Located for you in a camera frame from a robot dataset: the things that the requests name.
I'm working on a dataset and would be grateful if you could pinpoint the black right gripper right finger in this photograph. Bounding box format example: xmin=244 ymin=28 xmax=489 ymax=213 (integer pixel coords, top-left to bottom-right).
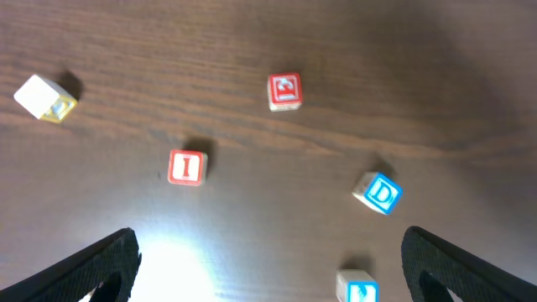
xmin=401 ymin=226 xmax=536 ymax=302

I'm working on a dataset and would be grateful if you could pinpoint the blue letter D block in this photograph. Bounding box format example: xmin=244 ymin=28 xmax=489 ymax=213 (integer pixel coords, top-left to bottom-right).
xmin=352 ymin=172 xmax=403 ymax=216

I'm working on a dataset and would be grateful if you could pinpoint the blue letter block at edge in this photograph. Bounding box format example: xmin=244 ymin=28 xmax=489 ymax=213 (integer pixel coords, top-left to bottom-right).
xmin=336 ymin=269 xmax=379 ymax=302

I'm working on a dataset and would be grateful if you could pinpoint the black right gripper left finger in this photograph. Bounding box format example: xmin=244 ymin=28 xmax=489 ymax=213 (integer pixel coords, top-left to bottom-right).
xmin=1 ymin=228 xmax=141 ymax=302

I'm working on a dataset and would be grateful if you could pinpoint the white block with number three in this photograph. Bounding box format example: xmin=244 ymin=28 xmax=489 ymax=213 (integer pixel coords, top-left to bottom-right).
xmin=13 ymin=74 xmax=78 ymax=123

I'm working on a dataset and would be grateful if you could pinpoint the red letter I block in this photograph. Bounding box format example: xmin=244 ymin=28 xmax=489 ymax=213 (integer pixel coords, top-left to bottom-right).
xmin=168 ymin=149 xmax=208 ymax=186

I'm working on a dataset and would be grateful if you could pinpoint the red letter E block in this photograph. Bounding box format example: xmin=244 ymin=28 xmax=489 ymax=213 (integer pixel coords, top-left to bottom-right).
xmin=267 ymin=72 xmax=303 ymax=112

